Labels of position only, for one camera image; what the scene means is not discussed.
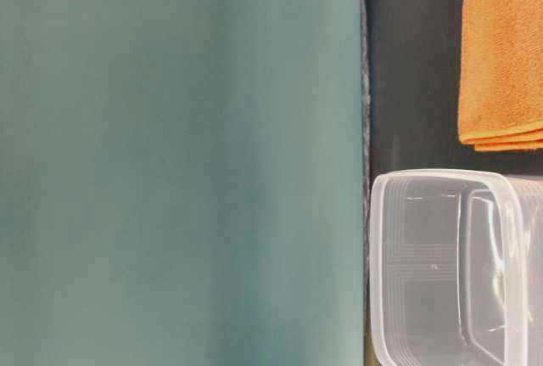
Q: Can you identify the clear plastic container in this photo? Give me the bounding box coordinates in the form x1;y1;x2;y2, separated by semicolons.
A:
369;169;542;365

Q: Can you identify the folded orange towel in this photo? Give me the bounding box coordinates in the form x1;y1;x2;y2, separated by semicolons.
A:
457;0;542;152

